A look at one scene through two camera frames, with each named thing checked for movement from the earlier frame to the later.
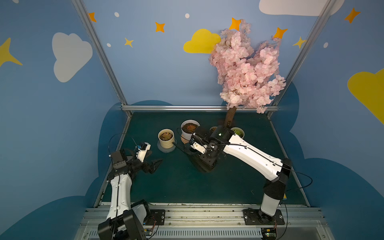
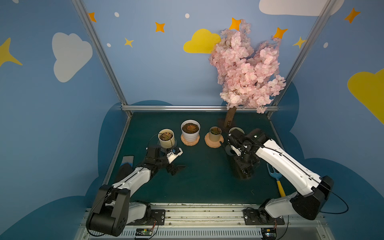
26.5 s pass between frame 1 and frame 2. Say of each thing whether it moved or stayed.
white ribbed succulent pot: stayed
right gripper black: moved
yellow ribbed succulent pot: stayed
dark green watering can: moved
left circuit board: stayed
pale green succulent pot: stayed
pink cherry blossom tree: stayed
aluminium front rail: stayed
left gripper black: moved
